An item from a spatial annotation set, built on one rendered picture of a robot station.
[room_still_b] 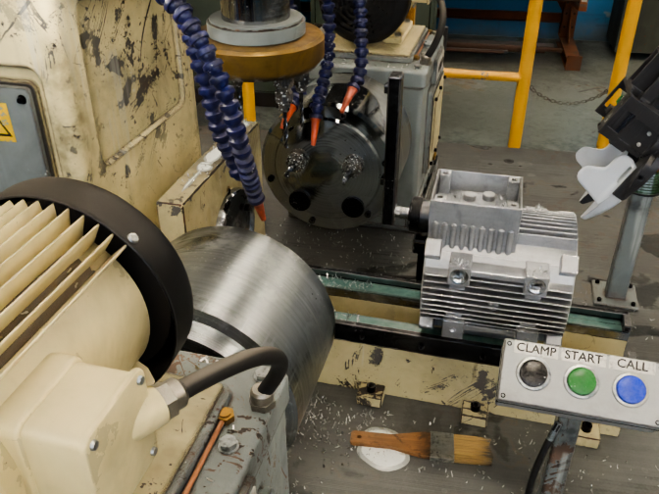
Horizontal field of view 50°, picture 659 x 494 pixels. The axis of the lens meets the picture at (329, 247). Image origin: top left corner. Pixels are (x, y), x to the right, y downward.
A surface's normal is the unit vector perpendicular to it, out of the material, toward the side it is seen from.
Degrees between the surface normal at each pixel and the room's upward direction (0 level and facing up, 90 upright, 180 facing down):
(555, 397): 40
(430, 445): 0
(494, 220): 90
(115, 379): 0
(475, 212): 90
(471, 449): 2
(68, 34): 90
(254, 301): 32
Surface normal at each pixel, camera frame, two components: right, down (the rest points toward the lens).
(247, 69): -0.03, 0.53
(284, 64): 0.47, 0.47
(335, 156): -0.25, 0.51
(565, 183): 0.00, -0.85
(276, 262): 0.51, -0.65
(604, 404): -0.16, -0.32
